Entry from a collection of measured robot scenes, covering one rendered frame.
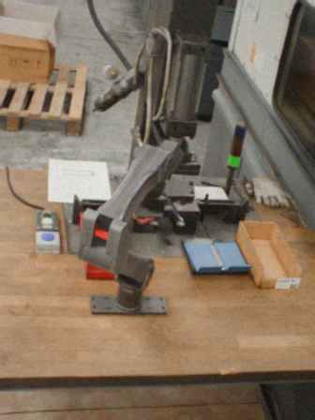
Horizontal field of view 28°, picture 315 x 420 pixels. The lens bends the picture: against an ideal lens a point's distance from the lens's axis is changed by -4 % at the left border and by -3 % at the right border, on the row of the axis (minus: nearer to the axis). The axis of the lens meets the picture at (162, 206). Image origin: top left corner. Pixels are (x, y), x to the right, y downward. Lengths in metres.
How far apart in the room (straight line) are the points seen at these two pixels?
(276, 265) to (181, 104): 0.56
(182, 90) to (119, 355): 0.74
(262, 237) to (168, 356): 0.65
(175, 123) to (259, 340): 0.65
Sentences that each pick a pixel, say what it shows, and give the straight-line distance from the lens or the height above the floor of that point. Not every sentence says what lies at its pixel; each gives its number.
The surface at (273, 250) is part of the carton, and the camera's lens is 2.02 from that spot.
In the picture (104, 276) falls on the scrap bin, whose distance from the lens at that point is 1.75.
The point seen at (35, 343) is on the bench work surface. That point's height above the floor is 0.90.
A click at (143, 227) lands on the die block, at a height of 0.92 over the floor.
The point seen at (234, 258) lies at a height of 0.92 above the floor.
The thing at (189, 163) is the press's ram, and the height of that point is 1.14.
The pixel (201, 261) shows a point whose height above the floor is 0.92.
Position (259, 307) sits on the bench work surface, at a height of 0.90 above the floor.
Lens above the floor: 1.97
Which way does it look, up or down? 30 degrees down
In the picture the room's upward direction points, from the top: 10 degrees clockwise
